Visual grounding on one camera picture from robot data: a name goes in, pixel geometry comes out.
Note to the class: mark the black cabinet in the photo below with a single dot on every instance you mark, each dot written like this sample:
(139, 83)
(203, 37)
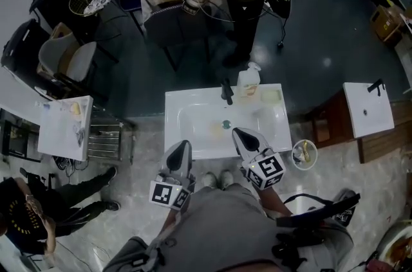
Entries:
(48, 4)

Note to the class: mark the yellow wrapper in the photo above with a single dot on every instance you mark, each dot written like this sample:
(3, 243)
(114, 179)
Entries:
(305, 151)

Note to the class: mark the metal rack sink stand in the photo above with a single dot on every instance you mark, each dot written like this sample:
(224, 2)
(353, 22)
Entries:
(106, 142)

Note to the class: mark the person's grey clothing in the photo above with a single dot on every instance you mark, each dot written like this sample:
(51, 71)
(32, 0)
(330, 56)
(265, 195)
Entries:
(225, 225)

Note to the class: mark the person's left shoe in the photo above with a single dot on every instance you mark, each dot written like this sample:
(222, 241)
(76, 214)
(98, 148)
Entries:
(210, 180)

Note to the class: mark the white tub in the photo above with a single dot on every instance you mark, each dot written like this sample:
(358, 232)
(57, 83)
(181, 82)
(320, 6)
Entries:
(392, 245)

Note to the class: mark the person's right forearm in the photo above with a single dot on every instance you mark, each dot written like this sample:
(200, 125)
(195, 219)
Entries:
(273, 203)

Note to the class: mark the round metal sink drain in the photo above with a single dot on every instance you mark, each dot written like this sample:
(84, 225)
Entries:
(227, 124)

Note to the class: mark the grey upholstered armchair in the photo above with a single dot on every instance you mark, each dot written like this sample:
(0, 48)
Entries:
(80, 58)

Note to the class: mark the white vanity sink top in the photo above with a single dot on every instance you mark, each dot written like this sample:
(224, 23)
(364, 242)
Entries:
(373, 123)

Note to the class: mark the black chest-mounted device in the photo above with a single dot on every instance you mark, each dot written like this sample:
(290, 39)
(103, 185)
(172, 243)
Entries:
(322, 213)

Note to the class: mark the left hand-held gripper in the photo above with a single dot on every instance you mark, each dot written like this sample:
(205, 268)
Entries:
(164, 195)

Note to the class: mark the black angular faucet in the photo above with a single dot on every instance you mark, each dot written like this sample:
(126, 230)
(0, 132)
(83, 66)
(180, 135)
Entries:
(376, 86)

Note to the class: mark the dark grey dining chair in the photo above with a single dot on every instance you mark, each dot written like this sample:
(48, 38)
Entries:
(180, 29)

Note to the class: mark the white mesh waste bin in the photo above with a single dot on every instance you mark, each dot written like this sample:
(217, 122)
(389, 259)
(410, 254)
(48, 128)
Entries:
(297, 163)

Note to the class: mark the white ceramic sink basin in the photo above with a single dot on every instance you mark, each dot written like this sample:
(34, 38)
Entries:
(193, 123)
(61, 135)

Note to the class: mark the black wicker chair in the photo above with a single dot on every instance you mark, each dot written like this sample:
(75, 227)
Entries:
(346, 216)

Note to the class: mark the clear pump soap bottle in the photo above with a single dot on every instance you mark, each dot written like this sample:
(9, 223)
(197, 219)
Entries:
(248, 81)

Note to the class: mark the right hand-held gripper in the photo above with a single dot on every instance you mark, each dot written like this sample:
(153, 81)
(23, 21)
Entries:
(265, 171)

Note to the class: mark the person's right shoe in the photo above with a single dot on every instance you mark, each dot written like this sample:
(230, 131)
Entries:
(227, 179)

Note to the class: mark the person's shoe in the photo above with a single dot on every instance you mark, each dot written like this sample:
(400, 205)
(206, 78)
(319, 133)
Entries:
(210, 180)
(227, 179)

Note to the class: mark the wooden steps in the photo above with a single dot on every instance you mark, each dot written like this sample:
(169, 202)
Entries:
(386, 145)

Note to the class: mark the person's left forearm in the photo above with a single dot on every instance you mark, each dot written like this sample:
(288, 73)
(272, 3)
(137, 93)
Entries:
(170, 221)

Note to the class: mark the black cylindrical faucet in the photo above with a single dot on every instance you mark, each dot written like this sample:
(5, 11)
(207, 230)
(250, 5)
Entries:
(227, 92)

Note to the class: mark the cardboard box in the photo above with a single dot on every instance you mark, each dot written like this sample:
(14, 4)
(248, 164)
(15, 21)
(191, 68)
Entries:
(386, 21)

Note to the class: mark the wooden vanity cabinet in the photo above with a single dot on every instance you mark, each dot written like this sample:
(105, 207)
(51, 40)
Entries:
(331, 123)

